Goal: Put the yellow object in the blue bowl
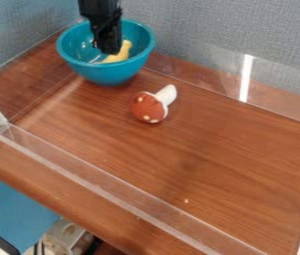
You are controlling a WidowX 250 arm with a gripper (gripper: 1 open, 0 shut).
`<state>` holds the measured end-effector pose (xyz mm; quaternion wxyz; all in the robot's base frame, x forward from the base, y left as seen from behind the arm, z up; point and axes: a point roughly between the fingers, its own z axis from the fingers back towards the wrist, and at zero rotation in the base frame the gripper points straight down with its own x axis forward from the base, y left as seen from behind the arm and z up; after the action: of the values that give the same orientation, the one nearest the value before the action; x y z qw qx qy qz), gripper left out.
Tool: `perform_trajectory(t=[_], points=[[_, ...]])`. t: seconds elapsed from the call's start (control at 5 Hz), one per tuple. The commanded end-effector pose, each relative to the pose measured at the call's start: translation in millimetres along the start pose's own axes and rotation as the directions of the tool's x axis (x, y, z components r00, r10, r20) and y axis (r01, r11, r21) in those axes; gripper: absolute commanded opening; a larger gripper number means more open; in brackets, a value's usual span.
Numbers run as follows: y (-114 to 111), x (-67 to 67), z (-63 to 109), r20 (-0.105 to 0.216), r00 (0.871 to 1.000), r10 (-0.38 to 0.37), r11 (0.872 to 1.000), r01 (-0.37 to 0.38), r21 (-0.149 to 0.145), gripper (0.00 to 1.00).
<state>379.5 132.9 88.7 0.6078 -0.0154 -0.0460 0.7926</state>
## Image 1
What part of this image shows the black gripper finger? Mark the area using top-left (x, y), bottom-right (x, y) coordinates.
top-left (90, 14), bottom-right (122, 55)

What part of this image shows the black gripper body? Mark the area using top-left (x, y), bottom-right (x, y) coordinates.
top-left (78, 0), bottom-right (122, 19)

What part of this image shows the yellow toy banana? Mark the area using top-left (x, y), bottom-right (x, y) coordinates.
top-left (101, 40), bottom-right (133, 64)

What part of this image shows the blue plastic bowl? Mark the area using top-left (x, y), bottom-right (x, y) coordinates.
top-left (57, 19), bottom-right (156, 87)

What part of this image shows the red white toy mushroom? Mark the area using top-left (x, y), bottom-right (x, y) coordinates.
top-left (130, 84), bottom-right (177, 124)

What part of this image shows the grey power strip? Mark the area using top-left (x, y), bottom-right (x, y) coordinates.
top-left (33, 218), bottom-right (96, 255)

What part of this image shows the clear acrylic tray wall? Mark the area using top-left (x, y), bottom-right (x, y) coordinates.
top-left (0, 30), bottom-right (300, 255)

